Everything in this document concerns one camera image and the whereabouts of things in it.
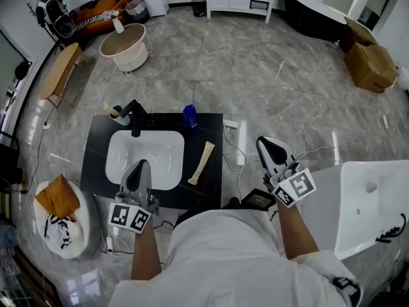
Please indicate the thin white stick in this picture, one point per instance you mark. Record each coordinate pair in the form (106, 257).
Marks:
(280, 69)

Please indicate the orange sofa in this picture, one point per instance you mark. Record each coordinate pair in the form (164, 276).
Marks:
(110, 3)

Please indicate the white beanbag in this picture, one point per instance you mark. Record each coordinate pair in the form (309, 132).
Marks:
(81, 229)

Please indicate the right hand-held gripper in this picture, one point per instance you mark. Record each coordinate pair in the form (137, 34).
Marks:
(297, 187)

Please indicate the white power strip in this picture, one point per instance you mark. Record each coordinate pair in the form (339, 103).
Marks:
(109, 243)
(385, 121)
(230, 123)
(47, 125)

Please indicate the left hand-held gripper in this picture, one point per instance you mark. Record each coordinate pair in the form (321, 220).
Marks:
(123, 216)

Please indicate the person's white shirt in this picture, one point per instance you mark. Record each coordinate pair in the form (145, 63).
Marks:
(223, 261)

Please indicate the black stone vanity counter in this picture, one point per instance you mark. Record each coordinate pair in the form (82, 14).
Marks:
(96, 146)

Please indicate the white freestanding bathtub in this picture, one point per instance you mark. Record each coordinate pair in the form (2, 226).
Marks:
(322, 203)

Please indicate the black bag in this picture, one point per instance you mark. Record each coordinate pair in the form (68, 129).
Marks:
(23, 70)

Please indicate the grey woven basket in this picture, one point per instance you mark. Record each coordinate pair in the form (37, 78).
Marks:
(137, 11)

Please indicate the white rectangular sink basin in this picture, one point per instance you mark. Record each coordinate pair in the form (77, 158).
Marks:
(159, 158)

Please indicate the black square floor device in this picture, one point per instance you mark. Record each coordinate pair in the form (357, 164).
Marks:
(257, 199)

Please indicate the open cardboard box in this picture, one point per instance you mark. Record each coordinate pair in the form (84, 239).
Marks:
(354, 37)

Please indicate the brown coat rack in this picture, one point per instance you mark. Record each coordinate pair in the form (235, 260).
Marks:
(31, 8)

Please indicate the striped throw blanket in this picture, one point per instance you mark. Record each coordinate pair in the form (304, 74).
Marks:
(89, 18)

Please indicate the black mesh trash bin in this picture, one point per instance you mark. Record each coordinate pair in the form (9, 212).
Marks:
(198, 8)

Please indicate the large cardboard box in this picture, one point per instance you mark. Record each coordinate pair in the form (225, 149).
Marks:
(370, 69)

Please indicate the blue bottle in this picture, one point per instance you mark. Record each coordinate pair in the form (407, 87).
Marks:
(190, 115)

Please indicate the dark oval bathtub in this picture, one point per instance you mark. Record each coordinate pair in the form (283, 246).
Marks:
(306, 18)

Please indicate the person's black shoe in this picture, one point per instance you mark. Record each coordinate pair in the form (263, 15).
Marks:
(232, 202)

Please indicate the orange cushion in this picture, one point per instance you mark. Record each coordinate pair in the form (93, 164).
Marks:
(57, 197)

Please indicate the white vase with flowers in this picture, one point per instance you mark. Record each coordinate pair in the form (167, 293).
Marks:
(119, 27)

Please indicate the grey toothbrush cup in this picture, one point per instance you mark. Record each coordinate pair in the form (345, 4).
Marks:
(123, 119)

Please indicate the black angular sink faucet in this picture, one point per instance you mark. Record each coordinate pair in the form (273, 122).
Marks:
(137, 120)

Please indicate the round white toilet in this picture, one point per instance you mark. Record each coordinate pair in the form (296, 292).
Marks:
(404, 78)

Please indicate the person's left forearm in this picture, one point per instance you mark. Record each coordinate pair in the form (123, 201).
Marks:
(145, 254)

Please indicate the oval wooden bench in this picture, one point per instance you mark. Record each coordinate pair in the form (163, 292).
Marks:
(59, 70)

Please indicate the black and white striped cloth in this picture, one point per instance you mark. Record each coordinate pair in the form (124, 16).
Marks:
(57, 232)

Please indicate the person's right forearm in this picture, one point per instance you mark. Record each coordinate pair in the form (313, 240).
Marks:
(294, 232)

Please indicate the black bathtub faucet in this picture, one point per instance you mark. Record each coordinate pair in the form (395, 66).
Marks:
(388, 235)

